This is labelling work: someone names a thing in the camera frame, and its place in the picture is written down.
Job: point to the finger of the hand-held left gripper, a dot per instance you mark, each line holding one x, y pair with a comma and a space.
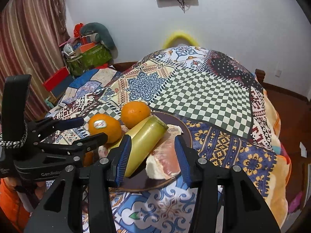
182, 161
124, 159

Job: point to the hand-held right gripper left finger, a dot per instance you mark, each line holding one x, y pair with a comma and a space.
73, 123

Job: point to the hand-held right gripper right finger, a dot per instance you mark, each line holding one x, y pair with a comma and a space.
90, 140

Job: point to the orange with sticker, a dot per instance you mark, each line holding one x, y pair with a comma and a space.
104, 129

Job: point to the greenish sugarcane piece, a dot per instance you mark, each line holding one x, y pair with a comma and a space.
145, 145

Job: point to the yellow-green banana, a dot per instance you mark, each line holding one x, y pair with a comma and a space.
132, 132

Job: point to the dark round plate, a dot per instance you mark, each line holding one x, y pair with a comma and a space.
160, 184

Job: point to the teal cloth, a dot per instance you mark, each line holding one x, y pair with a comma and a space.
49, 102

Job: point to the dark box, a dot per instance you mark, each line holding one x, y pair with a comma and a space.
62, 91

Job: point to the blue patchwork quilt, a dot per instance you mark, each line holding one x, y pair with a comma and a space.
90, 85

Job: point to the red box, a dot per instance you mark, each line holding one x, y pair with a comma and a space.
57, 79

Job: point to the green storage box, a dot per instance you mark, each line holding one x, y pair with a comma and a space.
90, 62

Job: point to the striped brown curtain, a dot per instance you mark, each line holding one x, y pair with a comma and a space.
31, 41

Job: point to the colourful patchwork blanket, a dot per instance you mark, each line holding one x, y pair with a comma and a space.
206, 97

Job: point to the small white fan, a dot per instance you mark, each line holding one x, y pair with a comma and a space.
68, 49

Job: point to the orange cardboard box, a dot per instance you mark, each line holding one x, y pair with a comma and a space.
90, 47

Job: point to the orange cloth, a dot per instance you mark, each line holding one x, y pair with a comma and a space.
12, 199

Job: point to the red plastic bag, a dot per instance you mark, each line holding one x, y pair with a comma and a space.
78, 30

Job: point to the orange fleece blanket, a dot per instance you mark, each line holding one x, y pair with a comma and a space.
277, 170

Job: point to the grey bolster pillow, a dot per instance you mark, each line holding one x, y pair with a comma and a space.
104, 32

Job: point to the pink cloth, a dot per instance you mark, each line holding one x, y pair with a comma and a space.
295, 202

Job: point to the white paper sheet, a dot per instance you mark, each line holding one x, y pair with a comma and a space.
303, 149

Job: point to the white wall outlet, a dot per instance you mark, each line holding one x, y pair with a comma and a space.
278, 72

